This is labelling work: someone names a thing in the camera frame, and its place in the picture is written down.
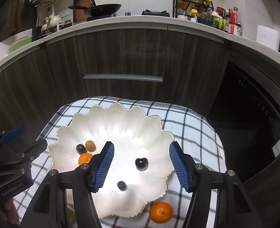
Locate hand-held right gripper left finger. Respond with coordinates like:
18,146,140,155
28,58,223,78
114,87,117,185
24,141,115,228

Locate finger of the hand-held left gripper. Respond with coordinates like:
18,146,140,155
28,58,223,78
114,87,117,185
0,138,48,171
0,126,26,158

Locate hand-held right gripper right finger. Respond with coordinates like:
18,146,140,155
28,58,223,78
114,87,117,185
169,141,264,228

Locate mandarin orange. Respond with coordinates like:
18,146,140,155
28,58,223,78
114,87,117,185
149,202,174,224
78,152,93,166

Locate white scalloped bowl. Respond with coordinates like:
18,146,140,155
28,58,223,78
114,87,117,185
47,103,175,219

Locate person's left hand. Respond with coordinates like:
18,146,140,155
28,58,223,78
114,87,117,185
0,198,20,228

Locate checked tablecloth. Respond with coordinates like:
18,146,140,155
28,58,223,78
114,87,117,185
12,96,227,228

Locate black dishwasher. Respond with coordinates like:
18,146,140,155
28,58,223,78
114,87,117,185
206,60,280,183

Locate black knife block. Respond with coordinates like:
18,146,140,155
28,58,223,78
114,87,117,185
32,17,45,41

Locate dark wood kitchen cabinets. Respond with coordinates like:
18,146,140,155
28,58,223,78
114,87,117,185
0,25,231,162

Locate white teapot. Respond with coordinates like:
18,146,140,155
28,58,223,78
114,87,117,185
46,15,62,26

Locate dark wood upper cabinet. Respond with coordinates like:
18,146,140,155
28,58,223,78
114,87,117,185
0,0,36,47

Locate wooden cutting board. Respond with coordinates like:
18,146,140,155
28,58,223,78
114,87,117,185
73,0,95,23

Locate white kitchen countertop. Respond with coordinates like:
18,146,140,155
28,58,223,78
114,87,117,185
0,14,280,76

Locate teal dish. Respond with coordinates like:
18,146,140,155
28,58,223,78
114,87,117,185
197,18,214,26

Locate red and white carton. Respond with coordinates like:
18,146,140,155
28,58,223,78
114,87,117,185
228,24,242,36

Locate green mug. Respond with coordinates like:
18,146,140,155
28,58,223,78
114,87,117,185
212,17,226,29

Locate black wok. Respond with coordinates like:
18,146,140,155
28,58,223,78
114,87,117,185
68,3,122,17

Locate dark sauce bottle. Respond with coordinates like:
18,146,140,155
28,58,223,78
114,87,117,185
224,11,231,31

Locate white rice cooker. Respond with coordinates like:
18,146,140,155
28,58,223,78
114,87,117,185
256,25,280,51

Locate black stove grate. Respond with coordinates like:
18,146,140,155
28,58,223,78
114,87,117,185
142,9,170,17

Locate red sauce bottle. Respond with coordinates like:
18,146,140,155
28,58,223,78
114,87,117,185
230,7,240,25

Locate black spice rack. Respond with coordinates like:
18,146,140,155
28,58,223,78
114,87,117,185
173,0,214,19

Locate silver drawer handle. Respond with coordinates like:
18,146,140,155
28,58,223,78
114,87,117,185
83,74,164,82

